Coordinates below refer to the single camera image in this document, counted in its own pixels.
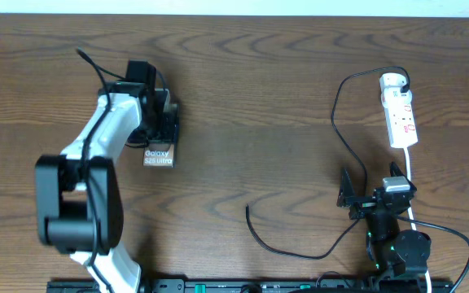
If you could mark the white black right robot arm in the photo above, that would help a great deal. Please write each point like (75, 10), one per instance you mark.
(400, 254)

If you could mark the white power strip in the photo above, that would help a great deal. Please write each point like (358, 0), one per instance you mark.
(399, 116)

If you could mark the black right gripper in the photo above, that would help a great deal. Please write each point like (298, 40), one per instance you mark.
(363, 206)

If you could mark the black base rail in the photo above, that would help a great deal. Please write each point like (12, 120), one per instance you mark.
(202, 286)

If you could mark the white charger plug adapter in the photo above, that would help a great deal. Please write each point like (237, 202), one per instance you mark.
(392, 79)

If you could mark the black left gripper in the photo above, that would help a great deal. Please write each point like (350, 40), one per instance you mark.
(171, 122)

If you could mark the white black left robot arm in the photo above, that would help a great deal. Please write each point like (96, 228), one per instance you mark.
(78, 202)

